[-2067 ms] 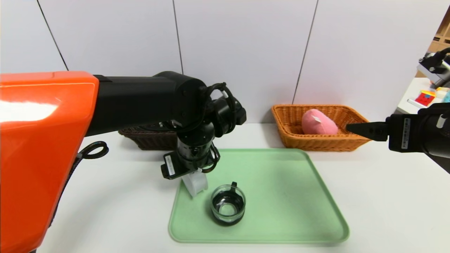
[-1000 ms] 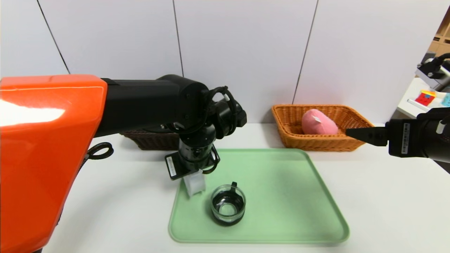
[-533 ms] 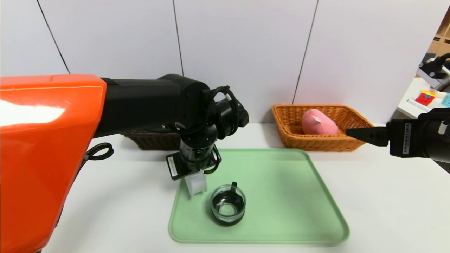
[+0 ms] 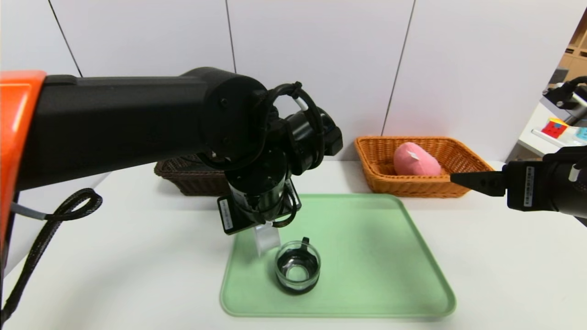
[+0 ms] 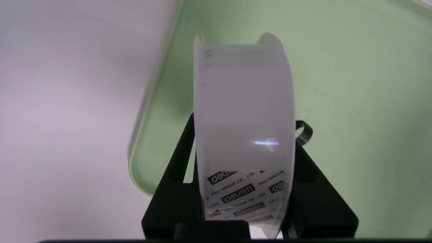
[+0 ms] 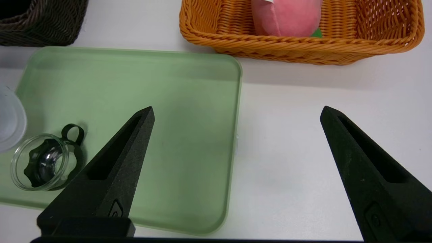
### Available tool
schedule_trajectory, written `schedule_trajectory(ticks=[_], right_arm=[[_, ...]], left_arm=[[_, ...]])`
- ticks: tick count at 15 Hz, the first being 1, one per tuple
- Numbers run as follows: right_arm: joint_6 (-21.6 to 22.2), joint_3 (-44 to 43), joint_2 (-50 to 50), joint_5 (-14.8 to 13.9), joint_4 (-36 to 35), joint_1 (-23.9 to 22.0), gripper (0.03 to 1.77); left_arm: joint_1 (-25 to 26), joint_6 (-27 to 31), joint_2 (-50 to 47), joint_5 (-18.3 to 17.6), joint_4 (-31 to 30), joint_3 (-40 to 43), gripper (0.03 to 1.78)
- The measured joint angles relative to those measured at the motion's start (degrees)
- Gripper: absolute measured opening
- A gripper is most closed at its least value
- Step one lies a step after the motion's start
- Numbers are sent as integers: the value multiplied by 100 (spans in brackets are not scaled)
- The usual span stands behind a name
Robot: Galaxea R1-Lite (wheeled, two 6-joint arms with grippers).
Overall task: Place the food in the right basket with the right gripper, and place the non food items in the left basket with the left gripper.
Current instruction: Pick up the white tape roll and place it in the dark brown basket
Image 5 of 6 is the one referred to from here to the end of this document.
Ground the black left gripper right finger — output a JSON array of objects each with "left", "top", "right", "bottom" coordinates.
[{"left": 285, "top": 135, "right": 359, "bottom": 238}]

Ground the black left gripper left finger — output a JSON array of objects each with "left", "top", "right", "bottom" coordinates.
[{"left": 142, "top": 113, "right": 204, "bottom": 238}]

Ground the white plastic tape roll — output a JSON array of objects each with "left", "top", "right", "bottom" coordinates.
[{"left": 193, "top": 32, "right": 296, "bottom": 238}]

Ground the light green plastic tray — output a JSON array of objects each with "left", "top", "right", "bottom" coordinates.
[{"left": 128, "top": 0, "right": 432, "bottom": 238}]

